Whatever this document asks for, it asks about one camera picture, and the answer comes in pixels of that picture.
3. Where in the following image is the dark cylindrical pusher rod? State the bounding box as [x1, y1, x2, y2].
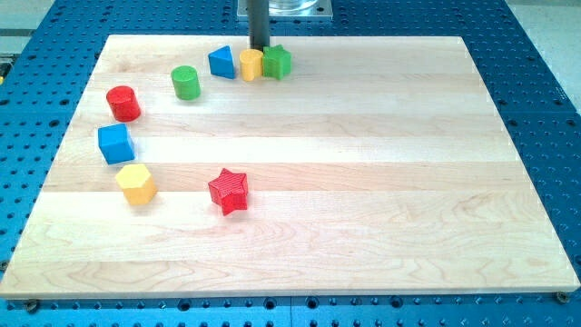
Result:
[247, 0, 270, 51]

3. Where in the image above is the blue triangle block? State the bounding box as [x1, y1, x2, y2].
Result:
[208, 45, 236, 79]

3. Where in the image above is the light wooden board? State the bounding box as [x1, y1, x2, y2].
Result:
[1, 35, 580, 299]

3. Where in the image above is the yellow cylinder block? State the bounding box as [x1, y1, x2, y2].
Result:
[239, 49, 263, 82]

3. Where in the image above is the green star block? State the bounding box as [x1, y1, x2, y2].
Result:
[262, 45, 292, 80]

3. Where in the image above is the green cylinder block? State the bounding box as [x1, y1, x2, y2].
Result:
[171, 65, 202, 100]

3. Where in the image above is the red cylinder block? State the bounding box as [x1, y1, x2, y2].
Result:
[105, 85, 141, 123]

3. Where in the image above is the red star block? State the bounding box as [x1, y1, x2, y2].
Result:
[208, 168, 249, 215]

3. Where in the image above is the blue cube block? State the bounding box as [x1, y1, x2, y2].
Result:
[97, 124, 135, 164]

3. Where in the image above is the yellow hexagon block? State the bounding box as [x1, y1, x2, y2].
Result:
[115, 163, 157, 205]

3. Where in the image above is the blue perforated base table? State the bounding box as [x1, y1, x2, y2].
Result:
[1, 1, 580, 326]

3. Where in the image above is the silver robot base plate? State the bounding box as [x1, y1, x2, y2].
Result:
[236, 0, 334, 21]

